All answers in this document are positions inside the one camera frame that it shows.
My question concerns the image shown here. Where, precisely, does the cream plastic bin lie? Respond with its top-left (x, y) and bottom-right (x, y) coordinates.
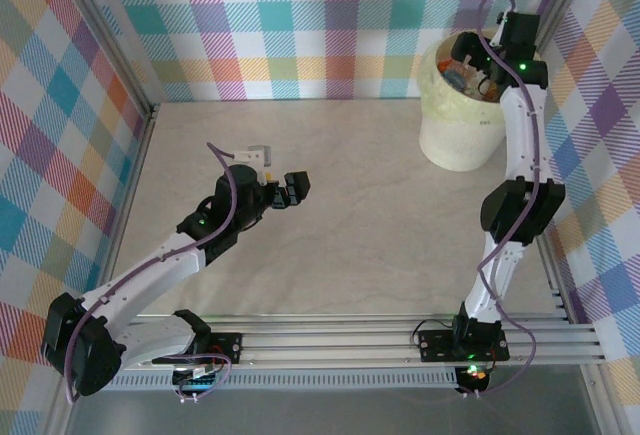
top-left (418, 30), bottom-right (509, 173)

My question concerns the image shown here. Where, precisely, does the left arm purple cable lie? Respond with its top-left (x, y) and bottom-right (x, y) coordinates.
top-left (64, 142), bottom-right (239, 405)

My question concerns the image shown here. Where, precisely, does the right arm white wrist camera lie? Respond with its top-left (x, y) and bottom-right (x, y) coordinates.
top-left (491, 10), bottom-right (509, 49)

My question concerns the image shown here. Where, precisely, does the arm white wrist camera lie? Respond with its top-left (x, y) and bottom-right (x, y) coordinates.
top-left (491, 10), bottom-right (509, 49)
top-left (231, 143), bottom-right (274, 169)

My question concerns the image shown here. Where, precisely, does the left arm white wrist camera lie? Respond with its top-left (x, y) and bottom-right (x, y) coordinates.
top-left (231, 143), bottom-right (274, 169)

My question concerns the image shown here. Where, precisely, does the aluminium side rail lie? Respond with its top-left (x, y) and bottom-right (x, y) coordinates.
top-left (84, 104), bottom-right (162, 301)
top-left (539, 234), bottom-right (577, 325)

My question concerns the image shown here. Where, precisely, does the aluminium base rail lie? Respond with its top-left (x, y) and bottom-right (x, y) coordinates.
top-left (53, 312), bottom-right (608, 373)

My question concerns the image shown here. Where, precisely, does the grey slotted cable duct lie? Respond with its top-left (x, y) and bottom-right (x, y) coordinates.
top-left (78, 373), bottom-right (461, 393)

